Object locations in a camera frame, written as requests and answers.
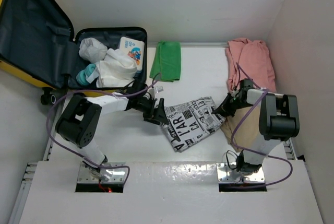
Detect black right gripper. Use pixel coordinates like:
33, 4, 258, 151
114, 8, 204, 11
212, 93, 254, 118

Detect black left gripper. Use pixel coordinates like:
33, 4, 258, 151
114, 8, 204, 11
135, 96, 169, 125

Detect newspaper print cloth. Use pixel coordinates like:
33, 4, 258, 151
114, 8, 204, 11
162, 97, 225, 152

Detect green cloth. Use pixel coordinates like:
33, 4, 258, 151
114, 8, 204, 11
150, 41, 182, 82

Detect pink garment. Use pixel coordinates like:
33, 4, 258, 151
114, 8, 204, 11
225, 38, 276, 92

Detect cream cloth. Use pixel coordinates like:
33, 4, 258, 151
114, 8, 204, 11
96, 49, 137, 88

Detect teal headphones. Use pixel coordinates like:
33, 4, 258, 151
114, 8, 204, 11
76, 64, 100, 86

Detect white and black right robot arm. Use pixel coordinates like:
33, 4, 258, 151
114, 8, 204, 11
212, 79, 300, 174

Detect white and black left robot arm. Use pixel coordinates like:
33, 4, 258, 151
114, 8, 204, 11
55, 84, 168, 178

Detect beige folded garment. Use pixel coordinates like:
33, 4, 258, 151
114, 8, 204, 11
221, 107, 260, 152

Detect first aid kit box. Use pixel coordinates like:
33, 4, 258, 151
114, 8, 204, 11
118, 36, 145, 75

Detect white front platform board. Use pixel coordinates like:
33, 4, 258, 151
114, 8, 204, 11
20, 161, 322, 223

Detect crumpled white plastic bag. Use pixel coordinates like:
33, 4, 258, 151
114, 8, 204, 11
79, 38, 108, 64

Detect yellow open suitcase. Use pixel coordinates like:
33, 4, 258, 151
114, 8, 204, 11
1, 0, 148, 104

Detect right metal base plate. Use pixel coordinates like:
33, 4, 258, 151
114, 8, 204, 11
216, 162, 265, 184

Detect metal base plate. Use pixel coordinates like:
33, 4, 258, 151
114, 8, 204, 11
216, 162, 265, 184
77, 162, 127, 184

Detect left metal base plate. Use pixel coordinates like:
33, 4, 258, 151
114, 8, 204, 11
77, 162, 127, 184

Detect aluminium frame rail left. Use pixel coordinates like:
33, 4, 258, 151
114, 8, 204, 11
8, 99, 64, 223

